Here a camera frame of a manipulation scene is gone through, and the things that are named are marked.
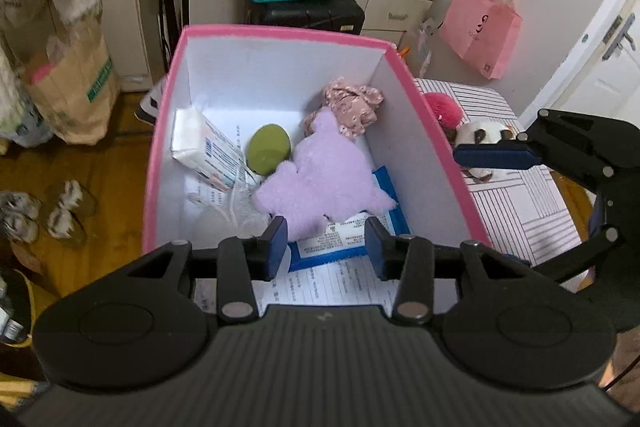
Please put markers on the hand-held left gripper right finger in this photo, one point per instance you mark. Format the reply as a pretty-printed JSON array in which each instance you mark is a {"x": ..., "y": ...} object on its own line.
[{"x": 377, "y": 248}]

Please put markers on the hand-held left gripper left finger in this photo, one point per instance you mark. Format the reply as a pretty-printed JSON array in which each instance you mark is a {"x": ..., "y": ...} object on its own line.
[{"x": 275, "y": 243}]

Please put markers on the black suitcase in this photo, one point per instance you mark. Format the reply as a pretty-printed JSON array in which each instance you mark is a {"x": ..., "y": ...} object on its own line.
[{"x": 310, "y": 14}]

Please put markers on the blue wet wipes packet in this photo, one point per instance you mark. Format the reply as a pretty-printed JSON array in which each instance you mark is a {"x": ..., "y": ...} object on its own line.
[{"x": 385, "y": 187}]

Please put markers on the yellow-rimmed bin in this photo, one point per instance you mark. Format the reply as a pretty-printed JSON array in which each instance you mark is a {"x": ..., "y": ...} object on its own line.
[{"x": 15, "y": 307}]

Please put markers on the purple plush toy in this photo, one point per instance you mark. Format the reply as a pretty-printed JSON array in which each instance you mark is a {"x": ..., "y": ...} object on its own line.
[{"x": 325, "y": 172}]

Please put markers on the red fluffy pompom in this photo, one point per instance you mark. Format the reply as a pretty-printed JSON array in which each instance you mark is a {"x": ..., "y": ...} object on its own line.
[{"x": 442, "y": 107}]

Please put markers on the hanging clear plastic pouch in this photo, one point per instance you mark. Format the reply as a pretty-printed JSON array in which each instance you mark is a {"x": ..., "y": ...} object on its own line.
[{"x": 417, "y": 49}]

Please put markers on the pair of slippers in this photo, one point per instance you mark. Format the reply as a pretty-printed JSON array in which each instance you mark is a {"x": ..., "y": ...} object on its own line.
[{"x": 67, "y": 212}]

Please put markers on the pink paper bag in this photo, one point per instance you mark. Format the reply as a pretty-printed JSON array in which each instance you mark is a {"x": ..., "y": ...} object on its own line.
[{"x": 482, "y": 29}]

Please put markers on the green oval sponge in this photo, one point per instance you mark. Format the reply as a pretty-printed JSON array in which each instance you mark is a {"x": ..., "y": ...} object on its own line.
[{"x": 269, "y": 149}]

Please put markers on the brown paper bag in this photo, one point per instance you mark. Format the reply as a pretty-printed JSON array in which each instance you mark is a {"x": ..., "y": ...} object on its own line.
[{"x": 75, "y": 92}]

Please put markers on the pink cardboard box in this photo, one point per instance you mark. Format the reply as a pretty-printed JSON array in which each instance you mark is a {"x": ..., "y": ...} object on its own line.
[{"x": 415, "y": 142}]

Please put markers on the white plush toy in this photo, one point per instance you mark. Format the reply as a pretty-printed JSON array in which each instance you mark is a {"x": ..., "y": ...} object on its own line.
[{"x": 480, "y": 132}]

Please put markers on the white door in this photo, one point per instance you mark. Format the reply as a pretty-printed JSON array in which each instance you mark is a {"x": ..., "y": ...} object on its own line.
[{"x": 590, "y": 72}]

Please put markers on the fluffy grey slipper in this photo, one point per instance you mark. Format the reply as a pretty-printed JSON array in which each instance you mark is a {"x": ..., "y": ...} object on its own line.
[{"x": 17, "y": 217}]

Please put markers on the clear plastic bag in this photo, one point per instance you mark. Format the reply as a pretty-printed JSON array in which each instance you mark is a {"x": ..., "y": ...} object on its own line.
[{"x": 225, "y": 212}]

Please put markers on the white tissue pack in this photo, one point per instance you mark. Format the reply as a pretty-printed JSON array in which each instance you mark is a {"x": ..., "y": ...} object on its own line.
[{"x": 210, "y": 147}]

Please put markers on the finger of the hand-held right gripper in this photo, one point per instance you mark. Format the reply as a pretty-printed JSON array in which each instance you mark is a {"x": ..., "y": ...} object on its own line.
[
  {"x": 580, "y": 257},
  {"x": 495, "y": 155}
]

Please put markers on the pink floral scrunchie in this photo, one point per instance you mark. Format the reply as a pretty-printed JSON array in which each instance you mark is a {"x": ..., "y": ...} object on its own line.
[{"x": 350, "y": 104}]

